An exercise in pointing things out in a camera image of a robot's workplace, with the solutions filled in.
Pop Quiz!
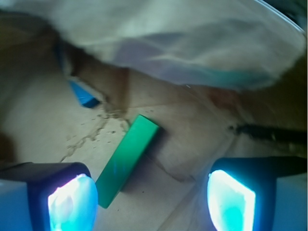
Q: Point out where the green rectangular block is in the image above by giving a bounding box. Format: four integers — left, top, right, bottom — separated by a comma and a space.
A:
96, 114, 160, 209

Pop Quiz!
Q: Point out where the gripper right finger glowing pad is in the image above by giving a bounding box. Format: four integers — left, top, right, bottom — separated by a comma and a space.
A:
207, 156, 308, 231

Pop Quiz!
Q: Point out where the blue rectangular block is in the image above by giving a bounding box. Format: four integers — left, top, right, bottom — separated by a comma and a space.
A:
69, 80, 100, 108

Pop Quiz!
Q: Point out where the brown paper bag liner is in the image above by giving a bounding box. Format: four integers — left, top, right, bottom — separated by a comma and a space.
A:
0, 0, 308, 231

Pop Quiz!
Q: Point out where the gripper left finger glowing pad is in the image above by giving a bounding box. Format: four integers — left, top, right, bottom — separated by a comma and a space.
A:
0, 162, 98, 231

